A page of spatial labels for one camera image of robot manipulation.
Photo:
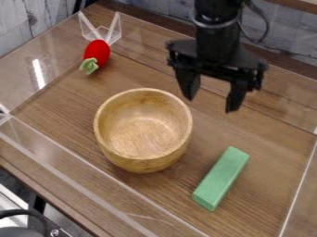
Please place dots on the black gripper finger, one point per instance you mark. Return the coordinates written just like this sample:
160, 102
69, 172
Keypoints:
188, 82
237, 93

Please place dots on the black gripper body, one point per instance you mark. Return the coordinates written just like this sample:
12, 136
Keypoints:
215, 54

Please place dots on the green rectangular block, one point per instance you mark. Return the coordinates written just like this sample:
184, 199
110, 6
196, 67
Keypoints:
217, 182

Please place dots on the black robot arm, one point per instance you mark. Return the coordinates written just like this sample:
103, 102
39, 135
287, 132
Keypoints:
222, 10

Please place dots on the brown wooden bowl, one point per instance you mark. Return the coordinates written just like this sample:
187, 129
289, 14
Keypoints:
142, 128

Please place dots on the red plush radish toy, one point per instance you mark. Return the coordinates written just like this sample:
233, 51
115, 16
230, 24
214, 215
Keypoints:
96, 55

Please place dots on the clear acrylic corner bracket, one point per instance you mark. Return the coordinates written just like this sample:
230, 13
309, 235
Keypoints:
108, 34

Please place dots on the clear acrylic tray wall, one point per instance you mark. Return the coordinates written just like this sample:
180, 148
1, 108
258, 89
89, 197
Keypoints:
107, 208

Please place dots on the black table leg bracket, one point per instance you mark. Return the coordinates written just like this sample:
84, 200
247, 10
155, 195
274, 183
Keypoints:
53, 222

